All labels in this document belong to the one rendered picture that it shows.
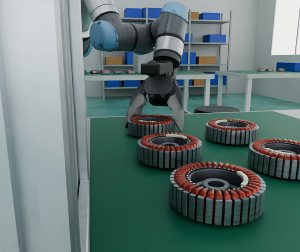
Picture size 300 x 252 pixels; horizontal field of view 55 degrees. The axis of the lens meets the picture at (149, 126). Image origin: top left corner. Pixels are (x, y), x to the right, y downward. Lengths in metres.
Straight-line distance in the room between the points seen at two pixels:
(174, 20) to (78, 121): 0.50
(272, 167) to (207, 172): 0.12
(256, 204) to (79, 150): 0.21
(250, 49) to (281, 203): 7.99
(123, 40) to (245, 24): 7.56
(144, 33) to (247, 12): 7.55
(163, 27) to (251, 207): 0.56
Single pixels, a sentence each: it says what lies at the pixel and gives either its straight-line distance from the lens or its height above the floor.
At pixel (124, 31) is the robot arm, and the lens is 0.80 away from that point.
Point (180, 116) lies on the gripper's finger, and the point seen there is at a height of 0.79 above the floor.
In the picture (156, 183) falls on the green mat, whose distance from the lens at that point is 0.43.
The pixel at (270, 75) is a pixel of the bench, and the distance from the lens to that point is 3.71.
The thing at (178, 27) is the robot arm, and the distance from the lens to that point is 0.79.
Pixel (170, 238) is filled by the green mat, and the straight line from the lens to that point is 0.31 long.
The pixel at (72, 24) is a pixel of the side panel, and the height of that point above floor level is 0.96.
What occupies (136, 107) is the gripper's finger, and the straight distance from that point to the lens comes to 0.71.
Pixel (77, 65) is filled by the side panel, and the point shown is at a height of 0.92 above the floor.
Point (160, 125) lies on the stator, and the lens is 0.64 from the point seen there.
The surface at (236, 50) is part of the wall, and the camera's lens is 8.15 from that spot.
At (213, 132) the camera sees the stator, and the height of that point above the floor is 0.77.
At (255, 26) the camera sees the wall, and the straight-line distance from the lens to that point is 8.42.
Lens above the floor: 0.92
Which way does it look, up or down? 13 degrees down
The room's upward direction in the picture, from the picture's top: straight up
